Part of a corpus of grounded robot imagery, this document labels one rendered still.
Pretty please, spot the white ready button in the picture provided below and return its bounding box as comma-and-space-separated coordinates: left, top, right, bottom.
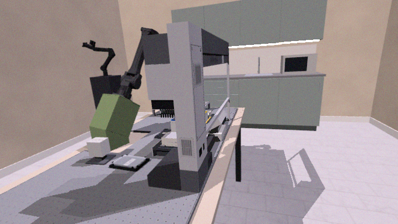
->
85, 138, 116, 165

